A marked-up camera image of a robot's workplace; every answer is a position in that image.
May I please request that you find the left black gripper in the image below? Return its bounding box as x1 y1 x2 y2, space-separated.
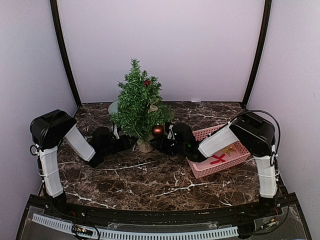
101 134 139 157

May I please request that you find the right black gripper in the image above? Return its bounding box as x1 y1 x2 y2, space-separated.
149 134 188 156

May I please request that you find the brown ball ornament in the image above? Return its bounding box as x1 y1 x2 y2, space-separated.
151 124 165 138

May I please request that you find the small green christmas tree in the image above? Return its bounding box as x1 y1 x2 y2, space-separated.
112 58 174 153

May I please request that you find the brown reindeer ornament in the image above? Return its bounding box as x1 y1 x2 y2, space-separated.
147 100 159 114

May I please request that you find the red foil gift box ornament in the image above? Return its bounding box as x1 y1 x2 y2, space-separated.
143 80 151 86

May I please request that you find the pink plastic basket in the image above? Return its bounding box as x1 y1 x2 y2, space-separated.
187 123 251 179

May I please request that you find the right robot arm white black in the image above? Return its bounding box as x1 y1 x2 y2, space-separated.
149 110 281 217

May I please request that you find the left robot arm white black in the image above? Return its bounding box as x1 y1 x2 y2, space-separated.
29 109 138 199

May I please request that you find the pale green plate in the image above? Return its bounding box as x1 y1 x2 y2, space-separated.
108 100 118 120

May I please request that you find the red ribbon bow ornament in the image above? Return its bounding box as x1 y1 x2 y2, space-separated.
210 153 226 165

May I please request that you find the gold star ornament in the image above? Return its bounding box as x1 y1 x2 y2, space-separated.
220 144 237 157

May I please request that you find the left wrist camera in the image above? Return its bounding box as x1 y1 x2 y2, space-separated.
112 124 120 140

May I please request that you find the black front rail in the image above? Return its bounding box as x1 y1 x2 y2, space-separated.
29 193 286 228

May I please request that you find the white slotted cable duct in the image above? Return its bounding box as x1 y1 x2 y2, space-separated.
31 213 239 240

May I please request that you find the right black frame post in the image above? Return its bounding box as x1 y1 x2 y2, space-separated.
240 0 272 109

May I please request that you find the black frame post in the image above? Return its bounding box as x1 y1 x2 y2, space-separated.
49 0 82 108
240 0 272 109

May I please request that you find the left black frame post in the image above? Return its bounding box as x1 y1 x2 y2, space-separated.
49 0 82 108

